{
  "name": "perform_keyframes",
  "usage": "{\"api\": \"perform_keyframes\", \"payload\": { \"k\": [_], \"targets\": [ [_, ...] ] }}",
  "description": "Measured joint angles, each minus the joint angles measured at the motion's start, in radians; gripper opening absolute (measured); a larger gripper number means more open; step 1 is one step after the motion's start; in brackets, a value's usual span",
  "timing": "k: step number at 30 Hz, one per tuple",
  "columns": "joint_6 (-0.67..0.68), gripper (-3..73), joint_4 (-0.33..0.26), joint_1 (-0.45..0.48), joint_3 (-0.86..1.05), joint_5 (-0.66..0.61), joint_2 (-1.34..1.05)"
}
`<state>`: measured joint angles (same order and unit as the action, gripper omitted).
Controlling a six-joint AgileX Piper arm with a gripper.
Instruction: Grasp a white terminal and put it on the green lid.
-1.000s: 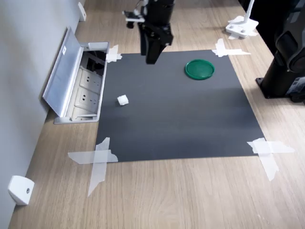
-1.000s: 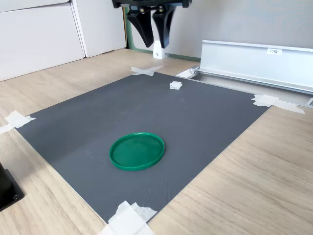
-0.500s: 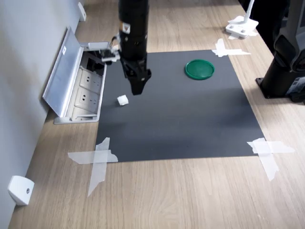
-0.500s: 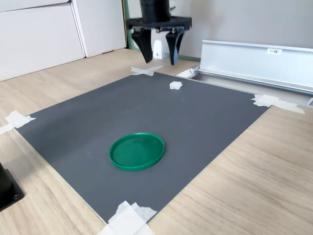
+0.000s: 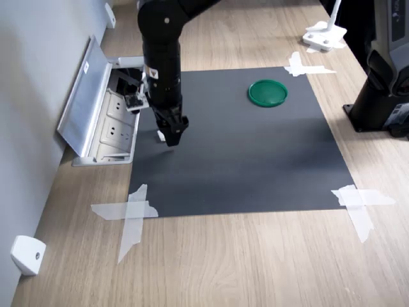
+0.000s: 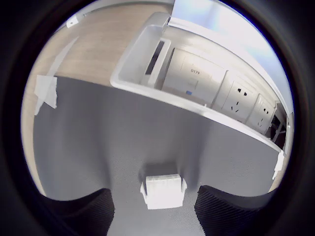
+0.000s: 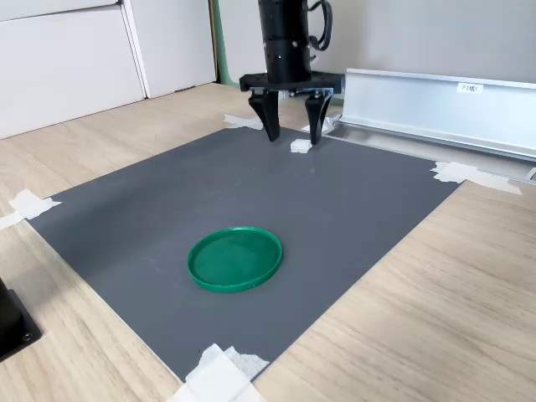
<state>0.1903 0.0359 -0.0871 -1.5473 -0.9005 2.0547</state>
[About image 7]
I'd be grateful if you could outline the white tape patch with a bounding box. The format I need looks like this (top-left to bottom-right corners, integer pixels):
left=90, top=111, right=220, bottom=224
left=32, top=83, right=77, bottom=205
left=223, top=112, right=265, bottom=131
left=0, top=188, right=63, bottom=231
left=430, top=161, right=524, bottom=196
left=166, top=343, right=270, bottom=402

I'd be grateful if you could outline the dark grey mat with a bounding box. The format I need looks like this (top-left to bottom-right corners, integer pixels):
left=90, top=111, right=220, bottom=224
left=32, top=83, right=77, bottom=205
left=27, top=125, right=468, bottom=383

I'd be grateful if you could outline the white partition panel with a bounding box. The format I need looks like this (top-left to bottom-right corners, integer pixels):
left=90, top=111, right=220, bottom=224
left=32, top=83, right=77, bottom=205
left=123, top=0, right=219, bottom=101
left=0, top=0, right=148, bottom=141

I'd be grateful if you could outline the green board edge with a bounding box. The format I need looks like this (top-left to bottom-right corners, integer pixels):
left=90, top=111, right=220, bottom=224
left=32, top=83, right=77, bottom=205
left=209, top=0, right=242, bottom=87

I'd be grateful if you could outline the small white plastic terminal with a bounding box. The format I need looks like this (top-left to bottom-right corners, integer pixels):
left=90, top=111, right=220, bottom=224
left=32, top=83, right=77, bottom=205
left=290, top=137, right=313, bottom=157

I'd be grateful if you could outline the round green lid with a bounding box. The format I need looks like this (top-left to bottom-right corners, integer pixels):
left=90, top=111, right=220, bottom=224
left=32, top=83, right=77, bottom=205
left=186, top=225, right=284, bottom=295

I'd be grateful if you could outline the black cable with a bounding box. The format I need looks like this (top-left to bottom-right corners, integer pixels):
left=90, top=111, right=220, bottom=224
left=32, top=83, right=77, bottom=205
left=307, top=0, right=335, bottom=54

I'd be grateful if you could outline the silver cable duct flap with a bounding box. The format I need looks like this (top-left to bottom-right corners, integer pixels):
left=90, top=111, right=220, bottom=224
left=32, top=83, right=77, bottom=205
left=337, top=68, right=536, bottom=162

